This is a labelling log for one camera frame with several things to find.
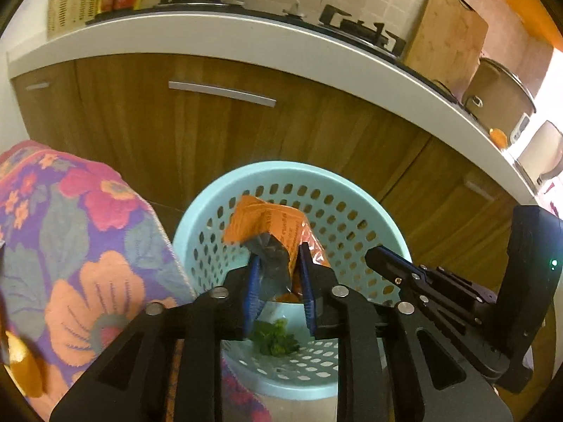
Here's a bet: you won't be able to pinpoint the orange snack packet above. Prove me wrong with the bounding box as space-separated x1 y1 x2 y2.
222 196 330 304

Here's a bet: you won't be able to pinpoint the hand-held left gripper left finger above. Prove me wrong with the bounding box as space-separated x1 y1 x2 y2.
49 252 265 422

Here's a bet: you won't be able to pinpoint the long metal cabinet handle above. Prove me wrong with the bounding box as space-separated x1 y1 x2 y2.
168 80 277 107

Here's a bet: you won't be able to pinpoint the narrow wooden cabinet door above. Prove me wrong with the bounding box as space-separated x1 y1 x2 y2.
11 59 89 168

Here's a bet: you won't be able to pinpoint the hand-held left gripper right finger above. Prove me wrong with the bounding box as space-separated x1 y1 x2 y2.
298 242 514 422

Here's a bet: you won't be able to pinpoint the green vegetable scraps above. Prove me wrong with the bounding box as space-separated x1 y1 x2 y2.
251 319 300 357

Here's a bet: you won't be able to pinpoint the beige rice cooker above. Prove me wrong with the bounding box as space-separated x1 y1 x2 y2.
462 57 538 135

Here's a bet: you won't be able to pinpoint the light blue perforated basket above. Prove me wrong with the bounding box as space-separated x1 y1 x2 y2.
172 161 414 401

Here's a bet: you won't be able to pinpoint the white countertop appliance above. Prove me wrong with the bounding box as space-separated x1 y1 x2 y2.
517 120 563 185

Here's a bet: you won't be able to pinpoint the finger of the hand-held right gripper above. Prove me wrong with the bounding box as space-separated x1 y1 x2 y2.
365 248 481 335
378 246 499 307

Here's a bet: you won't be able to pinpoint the wooden cutting board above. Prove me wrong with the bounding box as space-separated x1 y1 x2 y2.
402 0 490 93

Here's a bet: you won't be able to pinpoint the beige cutlery basket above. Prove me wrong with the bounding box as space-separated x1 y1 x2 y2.
46 0 100 39

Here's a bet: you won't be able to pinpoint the white timer socket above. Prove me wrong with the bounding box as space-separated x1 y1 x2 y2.
508 113 532 146

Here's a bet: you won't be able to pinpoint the floral patterned cloth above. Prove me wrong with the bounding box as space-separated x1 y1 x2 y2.
0 140 273 422

